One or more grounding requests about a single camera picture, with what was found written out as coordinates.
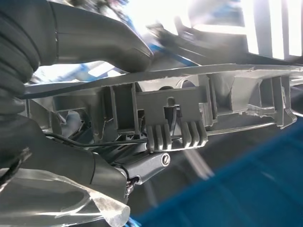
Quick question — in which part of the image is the blue metal shelf rack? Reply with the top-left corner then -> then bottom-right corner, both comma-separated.
33,41 -> 303,227

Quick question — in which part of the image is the clear plastic cover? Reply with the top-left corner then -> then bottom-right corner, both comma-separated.
0,168 -> 131,227

